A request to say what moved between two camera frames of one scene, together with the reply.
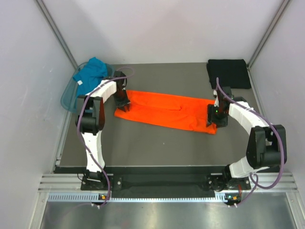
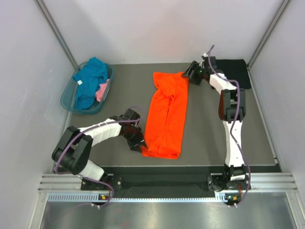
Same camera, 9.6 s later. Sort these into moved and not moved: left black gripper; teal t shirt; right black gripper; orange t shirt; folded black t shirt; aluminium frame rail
Moved: right black gripper; orange t shirt; left black gripper
Not moved: aluminium frame rail; teal t shirt; folded black t shirt
